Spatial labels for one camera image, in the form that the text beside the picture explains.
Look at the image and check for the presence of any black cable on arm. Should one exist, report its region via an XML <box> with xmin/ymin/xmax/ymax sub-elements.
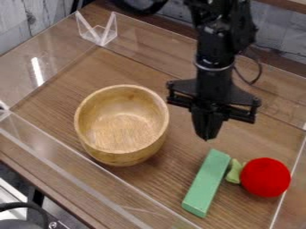
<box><xmin>233</xmin><ymin>50</ymin><xmax>265</xmax><ymax>87</ymax></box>

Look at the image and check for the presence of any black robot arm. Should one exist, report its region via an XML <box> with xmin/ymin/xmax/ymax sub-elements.
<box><xmin>166</xmin><ymin>0</ymin><xmax>262</xmax><ymax>140</ymax></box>

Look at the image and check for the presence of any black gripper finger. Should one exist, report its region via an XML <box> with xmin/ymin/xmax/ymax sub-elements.
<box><xmin>206</xmin><ymin>113</ymin><xmax>229</xmax><ymax>140</ymax></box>
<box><xmin>191</xmin><ymin>106</ymin><xmax>210</xmax><ymax>140</ymax></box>

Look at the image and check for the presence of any brown wooden bowl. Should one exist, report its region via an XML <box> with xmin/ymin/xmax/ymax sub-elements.
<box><xmin>74</xmin><ymin>84</ymin><xmax>170</xmax><ymax>166</ymax></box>

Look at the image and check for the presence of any green rectangular block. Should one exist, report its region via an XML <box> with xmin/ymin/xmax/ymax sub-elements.
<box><xmin>182</xmin><ymin>149</ymin><xmax>231</xmax><ymax>218</ymax></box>

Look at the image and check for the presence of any black table leg bracket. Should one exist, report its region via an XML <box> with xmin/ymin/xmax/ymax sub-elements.
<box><xmin>0</xmin><ymin>186</ymin><xmax>74</xmax><ymax>229</ymax></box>

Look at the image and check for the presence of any red plush ball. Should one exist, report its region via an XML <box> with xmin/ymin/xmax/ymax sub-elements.
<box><xmin>241</xmin><ymin>157</ymin><xmax>291</xmax><ymax>198</ymax></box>

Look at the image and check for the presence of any green plush leaf piece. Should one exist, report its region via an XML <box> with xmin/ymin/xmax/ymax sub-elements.
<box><xmin>225</xmin><ymin>158</ymin><xmax>243</xmax><ymax>184</ymax></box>

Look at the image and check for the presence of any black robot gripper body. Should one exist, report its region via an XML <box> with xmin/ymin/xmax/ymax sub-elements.
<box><xmin>166</xmin><ymin>65</ymin><xmax>262</xmax><ymax>123</ymax></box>

